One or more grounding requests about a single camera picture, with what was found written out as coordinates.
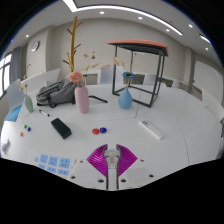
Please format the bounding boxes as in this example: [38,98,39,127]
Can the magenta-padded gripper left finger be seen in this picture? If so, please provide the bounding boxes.
[66,143,108,190]

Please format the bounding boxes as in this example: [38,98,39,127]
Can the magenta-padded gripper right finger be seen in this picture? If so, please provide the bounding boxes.
[116,143,158,191]

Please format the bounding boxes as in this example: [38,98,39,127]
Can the small clear charger block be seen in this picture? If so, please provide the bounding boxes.
[103,148,122,169]

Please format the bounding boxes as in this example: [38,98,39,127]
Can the plain white remote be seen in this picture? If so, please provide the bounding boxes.
[138,119,165,141]

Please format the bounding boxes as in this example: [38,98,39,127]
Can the white power strip blue sockets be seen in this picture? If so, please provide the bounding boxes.
[28,150,78,178]

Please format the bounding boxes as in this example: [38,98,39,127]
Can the black rectangular case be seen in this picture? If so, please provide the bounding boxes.
[50,117,73,140]

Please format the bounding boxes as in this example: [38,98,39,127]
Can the blue vase with dried stems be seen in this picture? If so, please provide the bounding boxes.
[112,53,138,110]

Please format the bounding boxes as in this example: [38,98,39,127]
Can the thin black pen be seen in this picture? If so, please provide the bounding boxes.
[88,94,109,104]

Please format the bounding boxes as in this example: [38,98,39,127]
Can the pink vase with flowers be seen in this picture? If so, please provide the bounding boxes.
[66,51,111,114]

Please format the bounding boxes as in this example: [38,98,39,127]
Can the black marker pen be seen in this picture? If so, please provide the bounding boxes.
[38,109,51,118]

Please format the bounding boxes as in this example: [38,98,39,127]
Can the grey backpack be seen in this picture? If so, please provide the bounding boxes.
[35,78,79,108]

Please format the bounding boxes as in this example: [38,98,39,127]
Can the green vase with dried stems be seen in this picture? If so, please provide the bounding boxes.
[18,63,34,114]

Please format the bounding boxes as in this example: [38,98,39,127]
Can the white chair blue cushion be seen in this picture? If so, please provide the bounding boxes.
[3,79,26,123]

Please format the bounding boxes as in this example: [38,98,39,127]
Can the whiteboard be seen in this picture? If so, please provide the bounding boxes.
[192,59,224,98]

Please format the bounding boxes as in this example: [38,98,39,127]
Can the wooden coat tree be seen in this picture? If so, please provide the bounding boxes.
[62,15,83,74]

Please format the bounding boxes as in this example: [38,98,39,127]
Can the window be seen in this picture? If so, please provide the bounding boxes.
[0,53,12,98]

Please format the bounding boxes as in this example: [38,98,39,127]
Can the grey curtain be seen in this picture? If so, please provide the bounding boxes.
[10,46,22,84]

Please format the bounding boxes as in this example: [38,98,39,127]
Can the rectangular ceiling light panel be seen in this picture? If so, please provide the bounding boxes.
[199,33,213,44]

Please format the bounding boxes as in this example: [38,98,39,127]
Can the round ceiling spot lights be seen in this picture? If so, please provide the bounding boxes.
[25,10,210,52]

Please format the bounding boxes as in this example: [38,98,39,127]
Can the long ceiling light strip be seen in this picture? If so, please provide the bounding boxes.
[62,0,184,37]

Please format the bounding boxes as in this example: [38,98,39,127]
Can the black frame table orange top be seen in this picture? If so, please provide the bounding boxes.
[106,39,170,108]

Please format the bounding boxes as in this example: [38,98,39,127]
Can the round wall clock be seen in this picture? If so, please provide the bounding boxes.
[30,40,41,53]

